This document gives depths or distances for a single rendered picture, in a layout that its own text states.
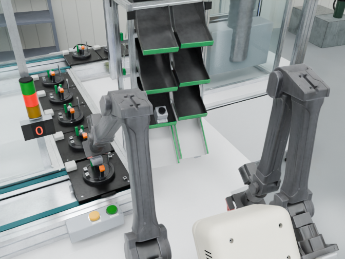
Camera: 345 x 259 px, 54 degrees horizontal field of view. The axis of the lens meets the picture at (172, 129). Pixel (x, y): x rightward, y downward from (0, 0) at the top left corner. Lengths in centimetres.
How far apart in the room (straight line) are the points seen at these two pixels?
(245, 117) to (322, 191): 96
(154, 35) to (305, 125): 67
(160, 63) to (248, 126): 133
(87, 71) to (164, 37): 134
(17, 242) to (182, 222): 63
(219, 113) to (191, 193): 90
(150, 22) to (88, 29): 413
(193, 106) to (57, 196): 70
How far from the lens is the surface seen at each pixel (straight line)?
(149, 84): 134
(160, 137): 153
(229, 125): 247
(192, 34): 136
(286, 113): 96
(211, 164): 174
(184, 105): 149
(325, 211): 292
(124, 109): 76
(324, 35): 603
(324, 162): 339
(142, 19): 137
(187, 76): 141
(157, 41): 129
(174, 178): 164
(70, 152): 168
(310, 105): 88
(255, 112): 257
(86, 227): 135
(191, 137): 158
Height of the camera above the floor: 198
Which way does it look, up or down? 35 degrees down
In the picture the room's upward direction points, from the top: 1 degrees clockwise
